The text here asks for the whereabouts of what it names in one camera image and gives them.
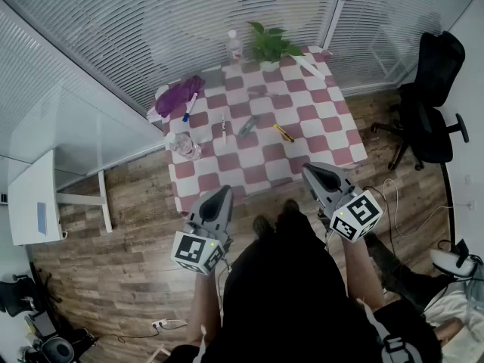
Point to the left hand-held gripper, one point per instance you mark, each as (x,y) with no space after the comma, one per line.
(189,250)

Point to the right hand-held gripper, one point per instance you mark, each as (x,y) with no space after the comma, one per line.
(355,218)

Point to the yellow utility knife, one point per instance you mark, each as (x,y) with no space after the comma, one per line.
(283,133)

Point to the white pen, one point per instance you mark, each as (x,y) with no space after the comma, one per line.
(224,129)

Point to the teal utility knife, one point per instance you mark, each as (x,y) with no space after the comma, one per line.
(249,126)

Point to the white marker with blue cap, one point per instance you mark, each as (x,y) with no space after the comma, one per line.
(191,106)

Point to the clear gel pen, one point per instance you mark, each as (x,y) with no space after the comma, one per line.
(262,94)

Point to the person's right forearm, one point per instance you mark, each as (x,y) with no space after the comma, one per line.
(363,270)

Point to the person's left forearm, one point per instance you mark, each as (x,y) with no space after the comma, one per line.
(204,304)

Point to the checkered tablecloth table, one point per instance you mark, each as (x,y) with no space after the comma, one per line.
(321,127)

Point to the black mesh office chair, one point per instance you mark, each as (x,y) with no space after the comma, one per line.
(435,89)

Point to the person's dark shoe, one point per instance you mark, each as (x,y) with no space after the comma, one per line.
(261,225)
(289,207)

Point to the lying clear water bottle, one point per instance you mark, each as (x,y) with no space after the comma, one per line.
(185,146)

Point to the person's black clothing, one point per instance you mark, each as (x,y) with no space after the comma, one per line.
(287,278)

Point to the white paper sheets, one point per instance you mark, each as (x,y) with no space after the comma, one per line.
(153,115)

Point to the long white strip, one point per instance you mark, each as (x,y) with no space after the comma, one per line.
(310,68)

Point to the purple cloth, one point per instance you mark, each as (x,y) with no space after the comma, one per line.
(175,95)

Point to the white headset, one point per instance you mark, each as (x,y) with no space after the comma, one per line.
(450,265)

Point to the potted green plant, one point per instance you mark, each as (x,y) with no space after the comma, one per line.
(270,45)

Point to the light wooden rack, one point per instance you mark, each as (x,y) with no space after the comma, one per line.
(160,354)

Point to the upright clear water bottle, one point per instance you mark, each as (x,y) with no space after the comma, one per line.
(235,49)

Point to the blue card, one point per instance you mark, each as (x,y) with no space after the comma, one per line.
(42,218)

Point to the white side table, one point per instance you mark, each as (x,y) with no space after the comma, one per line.
(30,195)

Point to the black equipment pile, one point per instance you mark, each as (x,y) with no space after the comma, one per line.
(56,348)

